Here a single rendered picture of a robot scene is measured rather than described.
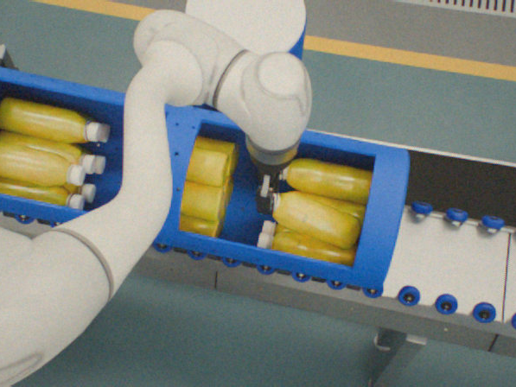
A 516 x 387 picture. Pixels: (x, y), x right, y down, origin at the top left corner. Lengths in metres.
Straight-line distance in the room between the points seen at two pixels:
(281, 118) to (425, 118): 1.92
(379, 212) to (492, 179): 1.35
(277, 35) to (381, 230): 0.60
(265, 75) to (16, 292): 0.51
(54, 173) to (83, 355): 1.14
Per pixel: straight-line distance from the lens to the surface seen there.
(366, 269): 1.56
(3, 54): 2.17
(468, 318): 1.79
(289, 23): 1.93
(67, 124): 1.71
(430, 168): 2.80
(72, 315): 0.82
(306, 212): 1.54
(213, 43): 1.22
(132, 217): 0.92
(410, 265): 1.81
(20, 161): 1.68
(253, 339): 2.68
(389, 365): 2.33
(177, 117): 1.59
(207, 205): 1.59
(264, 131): 1.20
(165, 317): 2.71
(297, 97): 1.16
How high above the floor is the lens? 2.59
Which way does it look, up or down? 65 degrees down
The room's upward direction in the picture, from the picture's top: 2 degrees clockwise
